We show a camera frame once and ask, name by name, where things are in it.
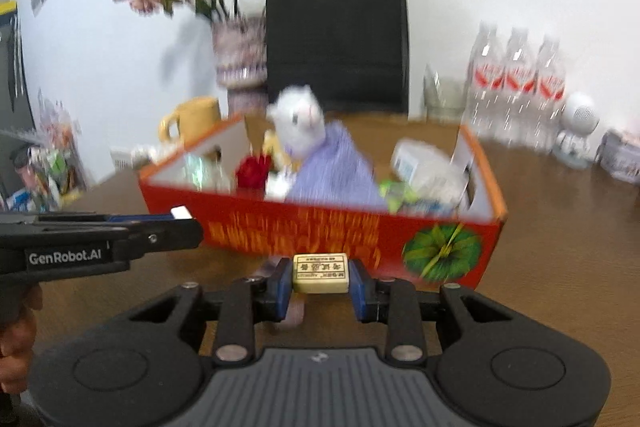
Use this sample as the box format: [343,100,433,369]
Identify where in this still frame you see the yellow mug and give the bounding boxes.
[158,96,222,146]

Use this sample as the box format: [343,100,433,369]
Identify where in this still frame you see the red fabric flower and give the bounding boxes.
[234,154,274,190]

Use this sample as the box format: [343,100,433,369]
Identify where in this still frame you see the purple cloth pouch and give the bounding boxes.
[284,120,389,210]

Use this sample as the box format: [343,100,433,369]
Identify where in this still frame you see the black paper bag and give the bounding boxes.
[264,0,410,116]

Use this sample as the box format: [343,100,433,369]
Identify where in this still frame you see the purple ceramic vase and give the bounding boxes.
[210,14,271,113]

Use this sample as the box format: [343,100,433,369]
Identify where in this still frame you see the yellow plush toy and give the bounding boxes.
[262,129,292,171]

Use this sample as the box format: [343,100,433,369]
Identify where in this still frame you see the clear plastic box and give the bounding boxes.
[389,137,469,204]

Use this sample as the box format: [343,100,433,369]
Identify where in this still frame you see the white plush alpaca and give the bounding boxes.
[264,85,329,158]

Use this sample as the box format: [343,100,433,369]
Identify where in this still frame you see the white robot toy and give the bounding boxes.
[552,91,600,170]

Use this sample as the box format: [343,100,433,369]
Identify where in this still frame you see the red cardboard box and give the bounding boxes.
[137,112,509,293]

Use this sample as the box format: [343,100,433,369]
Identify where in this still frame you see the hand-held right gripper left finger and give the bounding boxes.
[127,257,294,366]

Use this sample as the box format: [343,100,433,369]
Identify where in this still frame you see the small yellow eraser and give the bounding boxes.
[291,252,350,295]

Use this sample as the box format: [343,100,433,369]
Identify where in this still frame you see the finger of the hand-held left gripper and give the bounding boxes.
[124,219,204,261]
[106,205,194,224]

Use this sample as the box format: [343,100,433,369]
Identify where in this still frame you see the colourful printed packets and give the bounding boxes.
[9,91,89,214]

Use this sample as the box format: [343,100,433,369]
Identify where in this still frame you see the green snack packet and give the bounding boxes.
[378,179,419,214]

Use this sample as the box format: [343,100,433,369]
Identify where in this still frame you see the iridescent plastic bag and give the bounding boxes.
[182,151,234,193]

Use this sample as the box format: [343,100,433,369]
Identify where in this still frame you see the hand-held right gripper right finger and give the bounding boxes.
[347,259,512,364]

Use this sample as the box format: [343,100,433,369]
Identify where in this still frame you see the clear glass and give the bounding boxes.
[423,65,469,123]

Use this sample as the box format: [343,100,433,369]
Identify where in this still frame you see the person's left hand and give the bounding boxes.
[0,283,44,396]

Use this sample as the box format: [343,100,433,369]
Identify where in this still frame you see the clear water bottle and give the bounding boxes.
[502,26,539,143]
[467,21,506,138]
[532,35,569,148]

